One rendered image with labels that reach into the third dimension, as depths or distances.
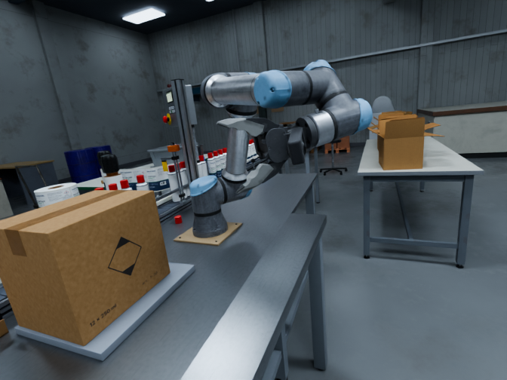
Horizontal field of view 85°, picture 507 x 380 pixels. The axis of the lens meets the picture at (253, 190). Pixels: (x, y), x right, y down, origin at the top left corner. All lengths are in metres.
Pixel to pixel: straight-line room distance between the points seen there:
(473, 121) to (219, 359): 6.76
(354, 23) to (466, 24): 2.77
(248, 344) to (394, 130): 1.96
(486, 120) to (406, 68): 3.27
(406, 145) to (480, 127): 4.78
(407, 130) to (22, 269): 2.25
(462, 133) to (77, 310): 6.88
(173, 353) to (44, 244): 0.34
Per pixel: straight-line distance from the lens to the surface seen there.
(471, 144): 7.11
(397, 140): 2.37
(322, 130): 0.62
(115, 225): 0.76
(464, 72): 9.78
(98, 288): 0.76
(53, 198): 1.83
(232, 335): 0.70
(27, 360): 0.87
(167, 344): 0.73
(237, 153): 1.10
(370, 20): 9.80
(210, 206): 1.13
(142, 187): 1.38
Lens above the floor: 1.30
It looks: 15 degrees down
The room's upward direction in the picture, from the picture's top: 6 degrees counter-clockwise
